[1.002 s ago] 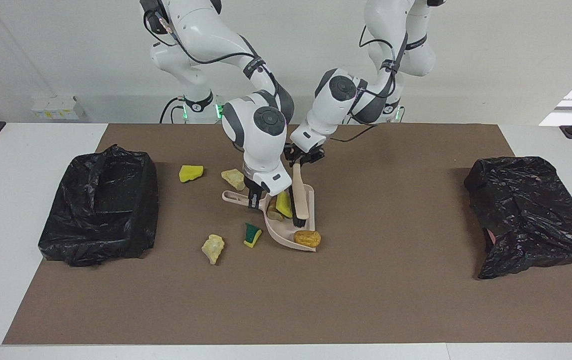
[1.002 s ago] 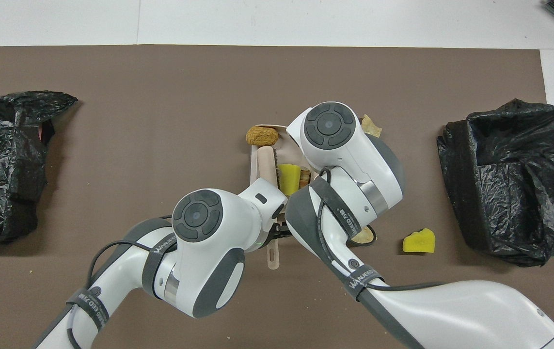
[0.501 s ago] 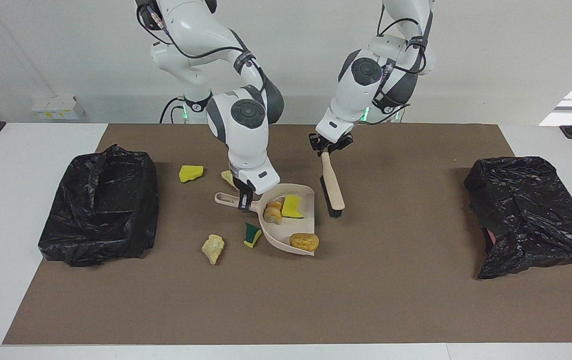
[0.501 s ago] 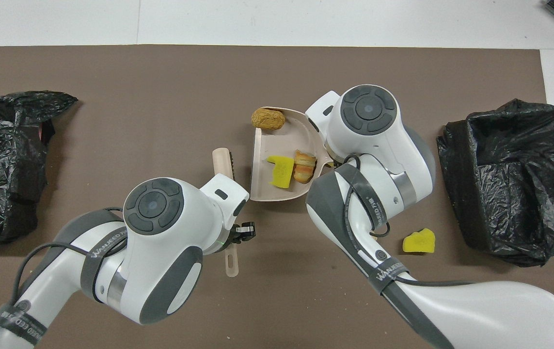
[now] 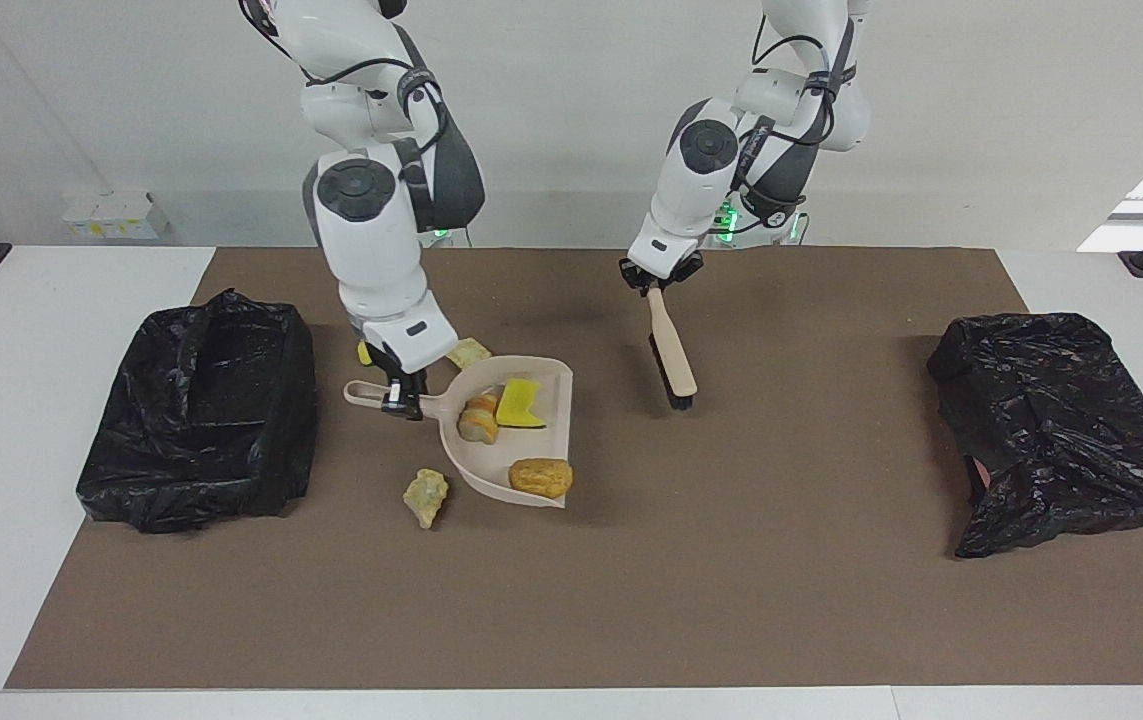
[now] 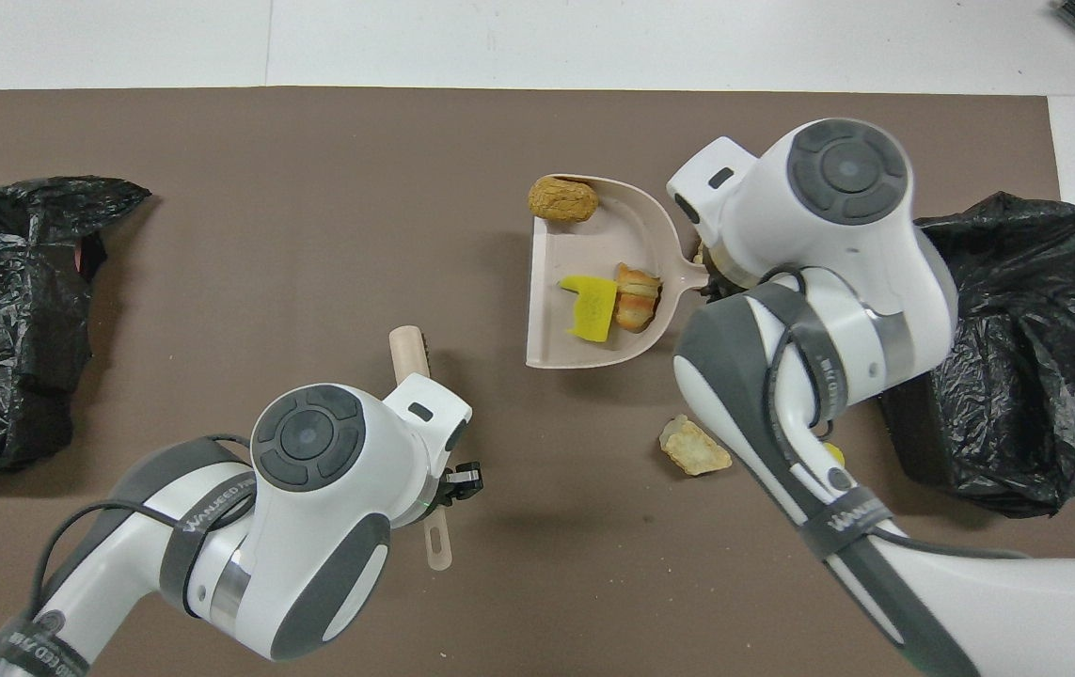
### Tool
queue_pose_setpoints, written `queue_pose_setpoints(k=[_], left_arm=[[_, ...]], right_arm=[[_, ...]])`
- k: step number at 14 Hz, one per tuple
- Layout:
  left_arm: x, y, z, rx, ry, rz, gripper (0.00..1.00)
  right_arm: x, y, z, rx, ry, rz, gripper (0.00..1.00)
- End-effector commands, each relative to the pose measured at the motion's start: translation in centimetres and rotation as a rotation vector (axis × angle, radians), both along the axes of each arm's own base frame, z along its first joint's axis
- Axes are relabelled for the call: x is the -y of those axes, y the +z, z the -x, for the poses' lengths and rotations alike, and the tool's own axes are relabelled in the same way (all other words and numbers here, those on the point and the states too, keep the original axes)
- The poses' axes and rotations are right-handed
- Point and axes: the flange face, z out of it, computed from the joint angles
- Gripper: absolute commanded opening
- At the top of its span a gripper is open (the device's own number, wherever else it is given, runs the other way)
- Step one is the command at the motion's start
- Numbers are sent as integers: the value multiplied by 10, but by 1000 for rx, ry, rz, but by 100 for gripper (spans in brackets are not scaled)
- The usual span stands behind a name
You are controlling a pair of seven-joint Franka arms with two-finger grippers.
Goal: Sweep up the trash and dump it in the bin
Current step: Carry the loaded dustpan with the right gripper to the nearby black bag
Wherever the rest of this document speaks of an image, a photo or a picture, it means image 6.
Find beige plastic dustpan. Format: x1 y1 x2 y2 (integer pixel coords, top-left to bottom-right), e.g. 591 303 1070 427
525 174 709 370

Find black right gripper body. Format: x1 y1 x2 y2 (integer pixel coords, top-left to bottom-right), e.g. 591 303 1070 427
702 268 743 304

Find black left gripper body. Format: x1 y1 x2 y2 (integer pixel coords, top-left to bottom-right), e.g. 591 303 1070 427
441 463 483 507

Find beige handled brush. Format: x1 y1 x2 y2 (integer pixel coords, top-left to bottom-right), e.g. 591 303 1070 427
388 325 454 572

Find brown table mat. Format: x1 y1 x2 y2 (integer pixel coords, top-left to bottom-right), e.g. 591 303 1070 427
0 87 1075 677

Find brown foam nugget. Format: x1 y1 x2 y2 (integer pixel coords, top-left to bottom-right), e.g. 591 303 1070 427
527 175 600 228

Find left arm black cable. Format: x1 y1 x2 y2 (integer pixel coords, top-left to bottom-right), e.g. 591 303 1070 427
29 434 251 603

